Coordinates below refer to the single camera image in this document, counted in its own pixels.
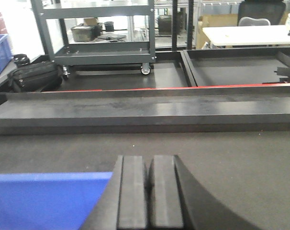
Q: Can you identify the white table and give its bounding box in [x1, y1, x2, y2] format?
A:
[202, 25, 290, 46]

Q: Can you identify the black bag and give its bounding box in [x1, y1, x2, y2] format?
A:
[7, 61, 62, 92]

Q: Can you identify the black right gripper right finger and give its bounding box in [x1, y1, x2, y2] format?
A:
[149, 155, 254, 230]

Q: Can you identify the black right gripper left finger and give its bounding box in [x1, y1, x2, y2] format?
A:
[80, 156, 148, 230]

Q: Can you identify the black conveyor belt frame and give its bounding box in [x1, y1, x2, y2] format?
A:
[0, 83, 290, 135]

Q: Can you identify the black office chair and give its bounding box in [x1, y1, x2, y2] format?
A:
[237, 0, 286, 25]

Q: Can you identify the dark box on cart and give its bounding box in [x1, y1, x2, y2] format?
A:
[71, 24, 101, 42]

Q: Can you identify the blue crate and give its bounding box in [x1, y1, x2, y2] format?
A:
[0, 34, 12, 74]

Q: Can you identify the blue plastic bin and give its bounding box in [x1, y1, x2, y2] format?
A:
[0, 172, 112, 230]

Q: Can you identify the cardboard box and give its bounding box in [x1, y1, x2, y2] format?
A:
[196, 14, 238, 49]

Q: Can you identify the black tray frame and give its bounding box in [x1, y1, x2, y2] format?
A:
[182, 46, 290, 87]

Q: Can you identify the grey utility cart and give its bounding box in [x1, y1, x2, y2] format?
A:
[31, 0, 156, 76]

